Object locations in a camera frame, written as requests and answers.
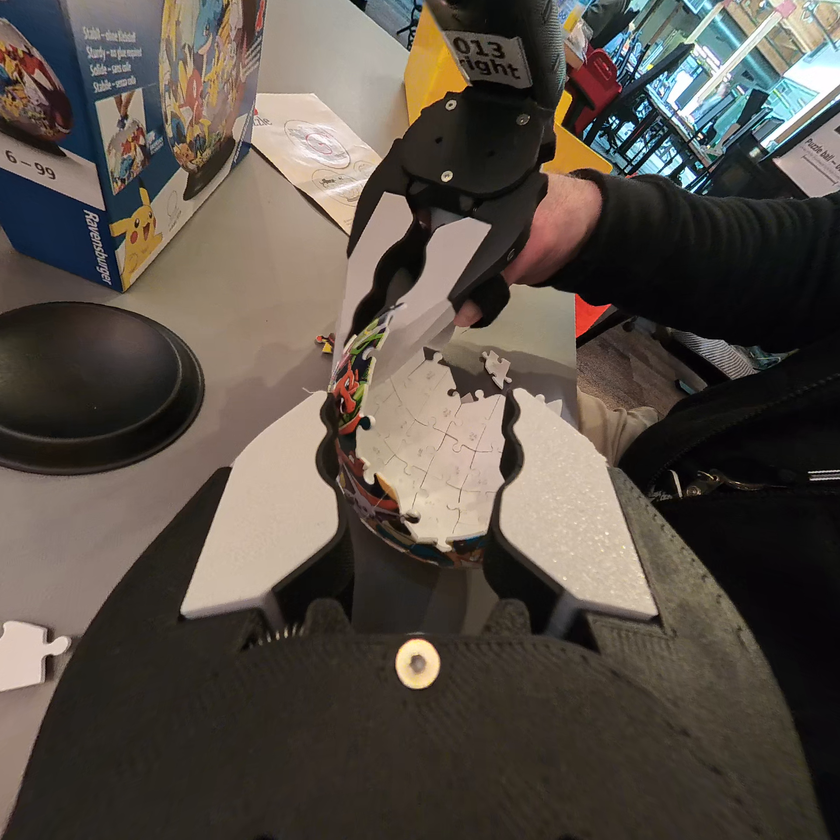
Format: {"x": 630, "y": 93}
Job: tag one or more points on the red chair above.
{"x": 597, "y": 85}

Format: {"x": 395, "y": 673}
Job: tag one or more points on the metal badge clip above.
{"x": 709, "y": 484}

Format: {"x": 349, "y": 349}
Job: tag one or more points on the white instruction leaflet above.
{"x": 308, "y": 144}

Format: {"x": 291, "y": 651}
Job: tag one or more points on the person's tan trousers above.
{"x": 617, "y": 426}

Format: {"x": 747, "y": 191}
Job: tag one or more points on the black round ball stand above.
{"x": 85, "y": 387}

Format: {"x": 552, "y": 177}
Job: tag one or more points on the black framed table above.
{"x": 656, "y": 105}

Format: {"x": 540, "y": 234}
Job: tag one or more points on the puzzle piece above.
{"x": 554, "y": 407}
{"x": 497, "y": 367}
{"x": 326, "y": 344}
{"x": 26, "y": 656}

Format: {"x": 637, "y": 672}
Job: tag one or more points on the person's right forearm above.
{"x": 709, "y": 249}

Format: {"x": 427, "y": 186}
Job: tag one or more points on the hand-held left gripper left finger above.
{"x": 262, "y": 525}

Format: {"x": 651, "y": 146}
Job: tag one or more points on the person's right hand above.
{"x": 558, "y": 223}

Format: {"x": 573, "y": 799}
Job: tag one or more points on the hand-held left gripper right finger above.
{"x": 571, "y": 518}

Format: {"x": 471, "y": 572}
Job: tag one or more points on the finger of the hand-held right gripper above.
{"x": 446, "y": 262}
{"x": 358, "y": 262}

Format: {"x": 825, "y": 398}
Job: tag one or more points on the yellow plastic bin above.
{"x": 426, "y": 72}

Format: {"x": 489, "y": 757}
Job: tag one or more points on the red fabric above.
{"x": 590, "y": 315}

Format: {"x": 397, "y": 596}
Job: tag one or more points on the partly built puzzle ball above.
{"x": 433, "y": 446}

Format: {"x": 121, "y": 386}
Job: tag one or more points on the white sign card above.
{"x": 810, "y": 157}

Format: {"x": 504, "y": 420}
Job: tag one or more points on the blue puzzle box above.
{"x": 98, "y": 131}

